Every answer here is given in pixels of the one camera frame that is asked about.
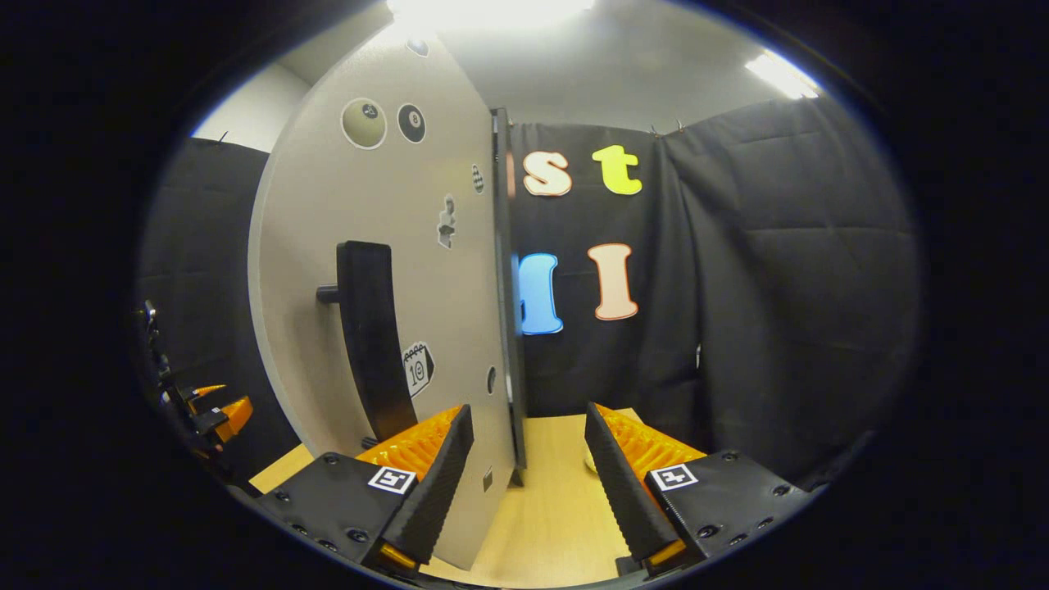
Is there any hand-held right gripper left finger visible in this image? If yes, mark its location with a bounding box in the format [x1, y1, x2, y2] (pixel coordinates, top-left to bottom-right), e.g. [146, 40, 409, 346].
[254, 402, 476, 576]

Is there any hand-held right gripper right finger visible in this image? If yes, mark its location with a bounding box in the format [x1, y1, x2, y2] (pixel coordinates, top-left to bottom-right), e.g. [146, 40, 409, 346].
[583, 400, 819, 577]

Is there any black cabinet door handle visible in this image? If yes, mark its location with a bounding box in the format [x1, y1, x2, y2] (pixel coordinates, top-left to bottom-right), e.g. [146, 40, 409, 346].
[316, 240, 419, 443]

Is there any grey cabinet door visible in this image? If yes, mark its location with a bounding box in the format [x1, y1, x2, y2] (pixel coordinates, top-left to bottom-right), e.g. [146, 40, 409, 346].
[248, 31, 519, 572]

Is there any black backdrop cloth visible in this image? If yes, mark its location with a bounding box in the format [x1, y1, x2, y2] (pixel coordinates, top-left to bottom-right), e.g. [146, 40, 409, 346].
[135, 94, 920, 484]

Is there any small ceiling light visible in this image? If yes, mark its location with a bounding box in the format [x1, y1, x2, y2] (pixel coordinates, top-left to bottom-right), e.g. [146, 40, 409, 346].
[744, 49, 822, 101]

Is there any large ceiling light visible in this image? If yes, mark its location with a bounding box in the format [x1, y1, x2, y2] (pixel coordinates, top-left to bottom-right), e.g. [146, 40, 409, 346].
[387, 0, 597, 32]

